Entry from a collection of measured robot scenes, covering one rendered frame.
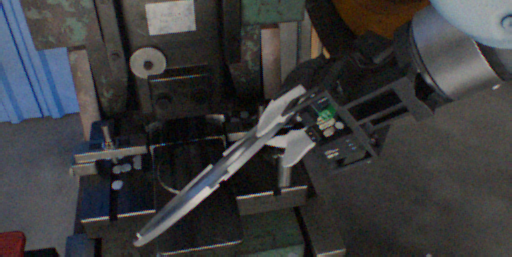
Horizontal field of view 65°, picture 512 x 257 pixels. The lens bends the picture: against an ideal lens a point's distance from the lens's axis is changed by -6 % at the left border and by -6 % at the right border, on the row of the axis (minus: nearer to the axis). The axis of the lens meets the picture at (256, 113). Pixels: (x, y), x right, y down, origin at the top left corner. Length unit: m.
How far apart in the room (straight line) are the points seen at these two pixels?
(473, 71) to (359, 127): 0.09
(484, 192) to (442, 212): 0.24
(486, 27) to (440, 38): 0.13
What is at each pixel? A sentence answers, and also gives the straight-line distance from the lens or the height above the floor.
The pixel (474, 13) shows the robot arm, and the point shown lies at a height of 1.29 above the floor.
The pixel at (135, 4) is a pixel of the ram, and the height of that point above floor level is 1.09.
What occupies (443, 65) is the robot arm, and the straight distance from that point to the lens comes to 0.31.
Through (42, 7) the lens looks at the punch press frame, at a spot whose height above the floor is 1.12.
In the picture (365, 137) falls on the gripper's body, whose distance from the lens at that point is 0.34.
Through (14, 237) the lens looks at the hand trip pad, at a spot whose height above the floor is 0.76.
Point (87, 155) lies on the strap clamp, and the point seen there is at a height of 0.75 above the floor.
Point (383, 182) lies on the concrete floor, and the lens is 1.88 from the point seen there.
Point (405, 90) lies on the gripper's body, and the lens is 0.31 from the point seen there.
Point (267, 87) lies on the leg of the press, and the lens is 1.14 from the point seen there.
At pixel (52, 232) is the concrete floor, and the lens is 1.82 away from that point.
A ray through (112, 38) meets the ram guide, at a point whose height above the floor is 1.06.
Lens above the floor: 1.35
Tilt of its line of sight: 39 degrees down
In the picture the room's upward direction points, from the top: straight up
